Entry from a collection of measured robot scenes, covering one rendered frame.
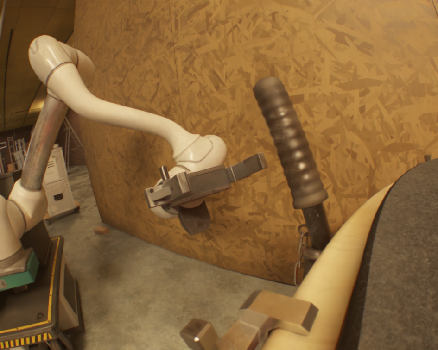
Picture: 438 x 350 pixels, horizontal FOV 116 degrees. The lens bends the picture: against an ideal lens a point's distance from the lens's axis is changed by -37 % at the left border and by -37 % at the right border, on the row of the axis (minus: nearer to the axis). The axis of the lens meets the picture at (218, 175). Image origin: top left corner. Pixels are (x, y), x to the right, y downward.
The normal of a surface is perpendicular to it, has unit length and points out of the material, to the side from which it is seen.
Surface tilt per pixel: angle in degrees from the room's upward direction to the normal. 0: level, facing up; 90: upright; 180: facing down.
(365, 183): 90
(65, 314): 90
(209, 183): 69
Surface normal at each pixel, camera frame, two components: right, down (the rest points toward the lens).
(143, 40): -0.54, 0.27
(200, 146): 0.43, -0.29
